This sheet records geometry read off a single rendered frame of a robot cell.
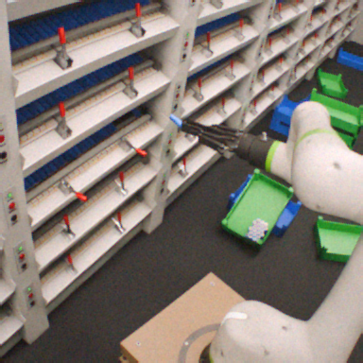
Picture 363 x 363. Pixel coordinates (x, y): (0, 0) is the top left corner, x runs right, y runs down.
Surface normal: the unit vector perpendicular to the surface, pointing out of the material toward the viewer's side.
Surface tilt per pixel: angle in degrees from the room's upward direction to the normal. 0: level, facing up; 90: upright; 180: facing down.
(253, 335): 17
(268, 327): 5
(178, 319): 2
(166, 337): 2
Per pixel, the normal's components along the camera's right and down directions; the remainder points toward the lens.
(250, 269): 0.15, -0.74
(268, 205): -0.13, -0.44
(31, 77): 0.43, -0.53
